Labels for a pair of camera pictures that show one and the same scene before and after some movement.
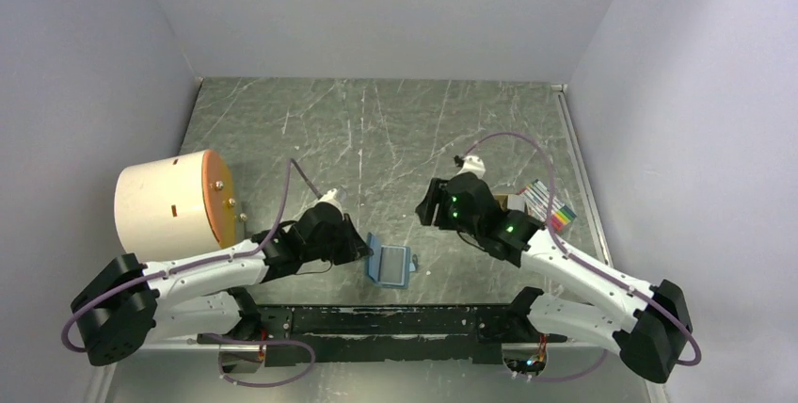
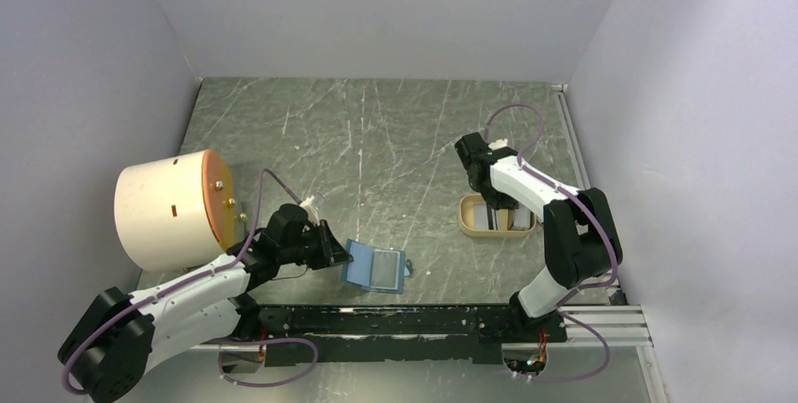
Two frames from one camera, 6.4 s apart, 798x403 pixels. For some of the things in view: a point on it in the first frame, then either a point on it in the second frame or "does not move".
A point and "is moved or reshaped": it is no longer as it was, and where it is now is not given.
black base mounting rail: (388, 332) does not move
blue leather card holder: (373, 269) is moved or reshaped
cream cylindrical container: (176, 206) does not move
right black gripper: (426, 208) to (501, 202)
